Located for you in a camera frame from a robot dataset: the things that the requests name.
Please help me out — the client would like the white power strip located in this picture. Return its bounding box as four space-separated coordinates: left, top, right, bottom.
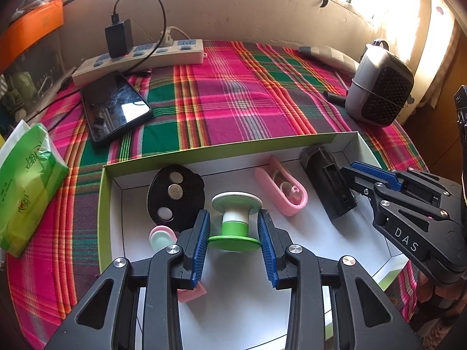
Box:
72 40 204 86

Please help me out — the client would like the black charger adapter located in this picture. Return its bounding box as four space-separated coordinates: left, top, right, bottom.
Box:
104 13 134 59

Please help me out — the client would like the pink carabiner clip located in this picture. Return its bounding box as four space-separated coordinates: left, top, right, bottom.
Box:
254 157 308 216

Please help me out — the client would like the plaid pink green cloth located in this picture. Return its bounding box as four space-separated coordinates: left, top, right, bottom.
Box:
1 41 426 349

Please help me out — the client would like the orange plastic bin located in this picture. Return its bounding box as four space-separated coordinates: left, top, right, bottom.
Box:
0 0 64 73

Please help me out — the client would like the small grey desk heater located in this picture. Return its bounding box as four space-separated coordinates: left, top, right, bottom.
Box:
345 43 414 127

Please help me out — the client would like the green tissue pack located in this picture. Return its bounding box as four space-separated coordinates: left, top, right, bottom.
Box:
0 120 69 258

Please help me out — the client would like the black smartphone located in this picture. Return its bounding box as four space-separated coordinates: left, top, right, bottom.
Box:
81 71 154 146

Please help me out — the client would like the pink clip with mint cap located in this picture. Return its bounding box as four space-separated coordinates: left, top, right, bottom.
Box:
149 225 208 303

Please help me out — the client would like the green white spool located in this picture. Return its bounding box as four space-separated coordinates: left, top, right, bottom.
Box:
208 192 263 252

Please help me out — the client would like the black oval disc with buttons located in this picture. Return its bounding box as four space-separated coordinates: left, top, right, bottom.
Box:
147 164 205 232

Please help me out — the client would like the heart pattern curtain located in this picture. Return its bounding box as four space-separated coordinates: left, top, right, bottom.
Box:
397 0 458 124

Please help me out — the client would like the white plug with cable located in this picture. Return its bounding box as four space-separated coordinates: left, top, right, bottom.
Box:
160 26 190 48

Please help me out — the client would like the black rectangular device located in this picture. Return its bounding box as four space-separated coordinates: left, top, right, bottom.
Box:
300 147 357 221

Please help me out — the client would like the grey white tube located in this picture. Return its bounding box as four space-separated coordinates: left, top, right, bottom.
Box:
298 46 359 74

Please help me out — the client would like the green white cardboard box tray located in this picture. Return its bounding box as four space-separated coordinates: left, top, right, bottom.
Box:
97 132 407 349

